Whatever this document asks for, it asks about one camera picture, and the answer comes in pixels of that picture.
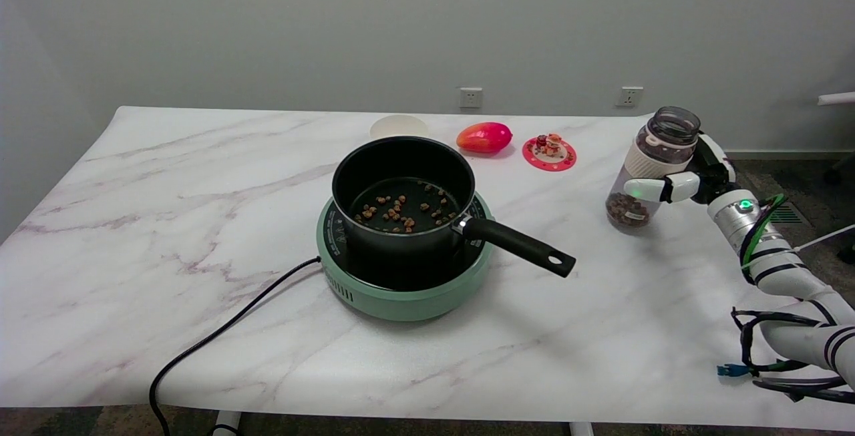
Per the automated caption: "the clear bottle with white band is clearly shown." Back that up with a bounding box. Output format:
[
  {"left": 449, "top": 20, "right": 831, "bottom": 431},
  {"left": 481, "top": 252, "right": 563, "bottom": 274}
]
[{"left": 605, "top": 106, "right": 702, "bottom": 228}]

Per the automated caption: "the red toy mango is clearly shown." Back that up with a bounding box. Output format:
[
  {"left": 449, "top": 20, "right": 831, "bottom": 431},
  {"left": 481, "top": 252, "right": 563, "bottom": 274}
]
[{"left": 456, "top": 122, "right": 514, "bottom": 154}]

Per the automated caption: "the red coaster with figurines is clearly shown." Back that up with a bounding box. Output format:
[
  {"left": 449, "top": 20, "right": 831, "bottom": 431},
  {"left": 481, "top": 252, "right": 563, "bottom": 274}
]
[{"left": 522, "top": 134, "right": 577, "bottom": 172}]

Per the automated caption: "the black saucepan with handle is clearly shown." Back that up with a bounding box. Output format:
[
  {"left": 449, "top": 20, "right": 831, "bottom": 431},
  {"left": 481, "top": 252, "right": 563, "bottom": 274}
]
[{"left": 331, "top": 136, "right": 576, "bottom": 278}]

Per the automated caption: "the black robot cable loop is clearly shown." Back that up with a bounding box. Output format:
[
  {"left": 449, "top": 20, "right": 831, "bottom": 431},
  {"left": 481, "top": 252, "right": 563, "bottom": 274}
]
[{"left": 717, "top": 308, "right": 855, "bottom": 405}]

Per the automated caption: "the green induction cooker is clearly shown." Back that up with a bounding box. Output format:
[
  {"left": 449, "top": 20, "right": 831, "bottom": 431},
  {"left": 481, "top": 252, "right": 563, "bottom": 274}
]
[{"left": 316, "top": 190, "right": 495, "bottom": 322}]

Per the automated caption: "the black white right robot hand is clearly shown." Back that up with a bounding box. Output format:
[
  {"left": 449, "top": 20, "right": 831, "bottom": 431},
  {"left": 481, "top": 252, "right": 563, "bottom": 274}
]
[{"left": 623, "top": 132, "right": 737, "bottom": 205}]

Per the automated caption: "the black power cord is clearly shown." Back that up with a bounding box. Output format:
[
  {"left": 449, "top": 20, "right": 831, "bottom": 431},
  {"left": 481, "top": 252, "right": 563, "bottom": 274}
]
[{"left": 148, "top": 256, "right": 322, "bottom": 436}]

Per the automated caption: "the white round lid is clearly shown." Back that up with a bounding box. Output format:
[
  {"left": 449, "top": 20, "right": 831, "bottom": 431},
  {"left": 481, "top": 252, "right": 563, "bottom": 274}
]
[{"left": 369, "top": 114, "right": 430, "bottom": 141}]

